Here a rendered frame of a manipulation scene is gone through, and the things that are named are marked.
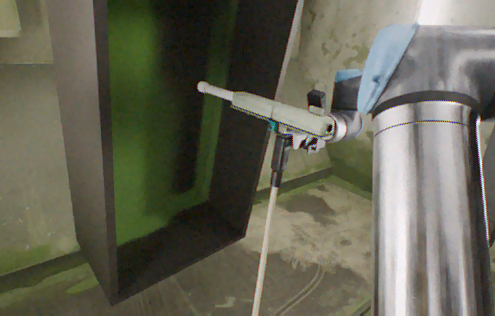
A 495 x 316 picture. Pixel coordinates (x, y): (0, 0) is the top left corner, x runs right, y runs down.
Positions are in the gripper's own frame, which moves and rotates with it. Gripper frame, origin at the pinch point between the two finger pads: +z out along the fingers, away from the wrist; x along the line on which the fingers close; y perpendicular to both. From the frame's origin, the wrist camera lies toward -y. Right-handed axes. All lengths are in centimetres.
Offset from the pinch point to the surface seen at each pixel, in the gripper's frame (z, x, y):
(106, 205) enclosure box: 31, 28, 28
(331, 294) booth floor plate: -77, 4, 100
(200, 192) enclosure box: -32, 67, 58
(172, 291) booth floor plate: -16, 61, 110
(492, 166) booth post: -183, -29, 30
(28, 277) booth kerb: 36, 113, 113
